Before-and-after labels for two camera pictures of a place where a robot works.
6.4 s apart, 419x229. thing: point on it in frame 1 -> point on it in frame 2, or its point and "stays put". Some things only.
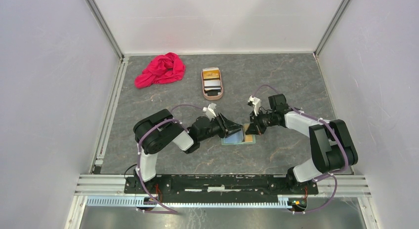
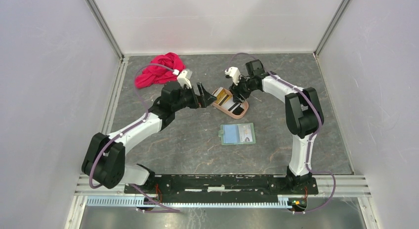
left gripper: [227, 125] -> [204, 99]
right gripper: [255, 128] -> [235, 90]
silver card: [212, 84] -> [230, 105]
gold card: [211, 74] -> [223, 97]
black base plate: [283, 186] stays put
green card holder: [238, 138] stays put
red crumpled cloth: [161, 69] stays put
